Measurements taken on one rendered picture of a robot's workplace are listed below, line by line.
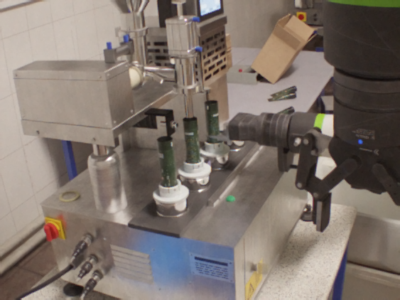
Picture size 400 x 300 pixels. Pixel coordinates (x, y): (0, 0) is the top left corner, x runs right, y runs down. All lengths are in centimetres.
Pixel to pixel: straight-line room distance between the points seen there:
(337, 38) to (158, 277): 78
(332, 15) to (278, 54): 234
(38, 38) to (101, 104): 186
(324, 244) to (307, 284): 18
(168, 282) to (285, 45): 187
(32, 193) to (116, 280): 175
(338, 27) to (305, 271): 97
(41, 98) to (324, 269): 81
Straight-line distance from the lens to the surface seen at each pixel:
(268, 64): 276
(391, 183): 44
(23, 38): 270
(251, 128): 109
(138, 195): 113
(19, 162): 274
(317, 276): 128
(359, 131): 41
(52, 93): 103
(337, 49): 39
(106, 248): 110
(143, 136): 135
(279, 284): 126
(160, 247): 101
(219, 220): 100
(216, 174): 115
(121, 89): 98
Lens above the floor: 156
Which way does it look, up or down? 24 degrees down
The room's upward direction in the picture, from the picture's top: 5 degrees counter-clockwise
